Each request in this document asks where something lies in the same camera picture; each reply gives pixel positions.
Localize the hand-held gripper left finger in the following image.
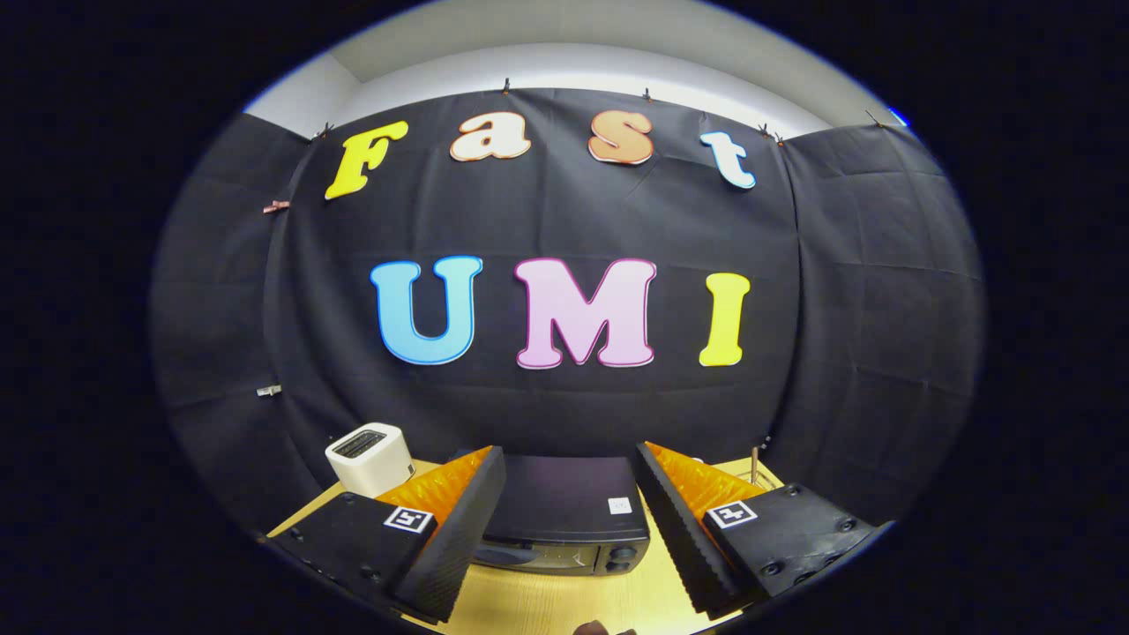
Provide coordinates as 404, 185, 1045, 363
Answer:
265, 444, 508, 624

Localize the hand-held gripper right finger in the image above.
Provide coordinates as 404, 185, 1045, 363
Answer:
633, 441, 884, 620

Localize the black toaster oven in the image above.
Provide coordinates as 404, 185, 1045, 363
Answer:
472, 454, 652, 577

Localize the white pop-up toaster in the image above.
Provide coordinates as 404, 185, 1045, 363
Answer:
325, 422, 415, 499

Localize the row of black clips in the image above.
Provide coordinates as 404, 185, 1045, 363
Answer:
313, 78, 886, 145

